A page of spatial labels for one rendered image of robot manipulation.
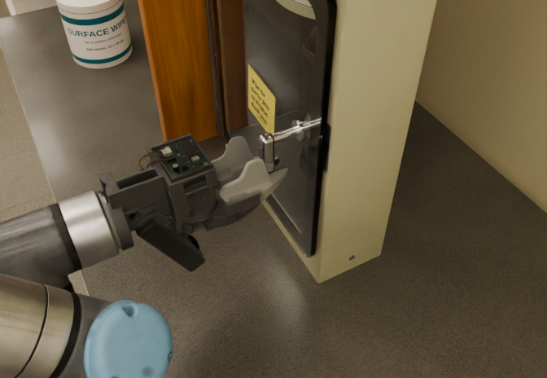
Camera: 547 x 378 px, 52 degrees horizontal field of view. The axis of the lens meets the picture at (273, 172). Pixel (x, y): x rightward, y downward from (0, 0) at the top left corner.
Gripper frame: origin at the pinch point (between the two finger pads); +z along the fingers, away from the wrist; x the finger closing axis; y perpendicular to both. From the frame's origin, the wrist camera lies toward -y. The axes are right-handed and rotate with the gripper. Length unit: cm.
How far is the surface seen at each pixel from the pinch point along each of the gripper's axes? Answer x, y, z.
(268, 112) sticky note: 7.5, 3.1, 3.4
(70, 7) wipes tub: 65, -3, -10
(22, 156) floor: 166, -106, -34
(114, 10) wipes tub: 64, -5, -2
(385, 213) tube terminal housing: -4.8, -10.6, 14.8
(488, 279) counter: -15.4, -21.3, 26.9
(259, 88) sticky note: 9.9, 5.5, 3.4
